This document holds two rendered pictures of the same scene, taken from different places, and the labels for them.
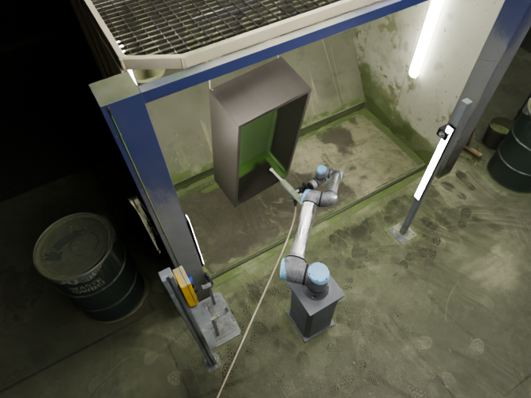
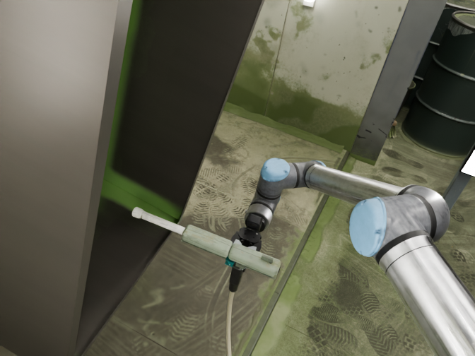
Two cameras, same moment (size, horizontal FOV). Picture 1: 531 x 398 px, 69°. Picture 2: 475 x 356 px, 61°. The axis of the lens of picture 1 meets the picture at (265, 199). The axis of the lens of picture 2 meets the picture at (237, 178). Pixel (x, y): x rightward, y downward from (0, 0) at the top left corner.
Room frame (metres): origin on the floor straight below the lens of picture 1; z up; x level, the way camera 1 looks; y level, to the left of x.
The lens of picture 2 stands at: (1.52, 0.33, 1.45)
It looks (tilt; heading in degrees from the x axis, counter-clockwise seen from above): 37 degrees down; 318
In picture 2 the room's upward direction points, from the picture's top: 11 degrees clockwise
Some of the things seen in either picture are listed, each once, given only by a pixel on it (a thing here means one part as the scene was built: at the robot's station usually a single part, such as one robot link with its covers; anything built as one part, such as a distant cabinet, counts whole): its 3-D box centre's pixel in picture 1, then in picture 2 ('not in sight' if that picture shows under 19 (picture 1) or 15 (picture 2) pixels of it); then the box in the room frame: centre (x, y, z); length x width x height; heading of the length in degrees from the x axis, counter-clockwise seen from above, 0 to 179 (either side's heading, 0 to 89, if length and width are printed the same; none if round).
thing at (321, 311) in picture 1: (312, 304); not in sight; (1.15, -0.34, 0.32); 0.31 x 0.31 x 0.64; 28
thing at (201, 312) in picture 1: (215, 320); not in sight; (0.89, 0.36, 0.78); 0.31 x 0.23 x 0.01; 28
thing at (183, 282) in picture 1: (186, 287); not in sight; (0.85, 0.44, 1.42); 0.12 x 0.06 x 0.26; 28
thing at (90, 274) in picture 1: (96, 271); not in sight; (1.46, 1.41, 0.44); 0.59 x 0.58 x 0.89; 99
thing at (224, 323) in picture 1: (215, 309); not in sight; (0.90, 0.35, 0.95); 0.26 x 0.15 x 0.32; 28
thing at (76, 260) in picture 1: (74, 245); not in sight; (1.46, 1.41, 0.86); 0.54 x 0.54 x 0.01
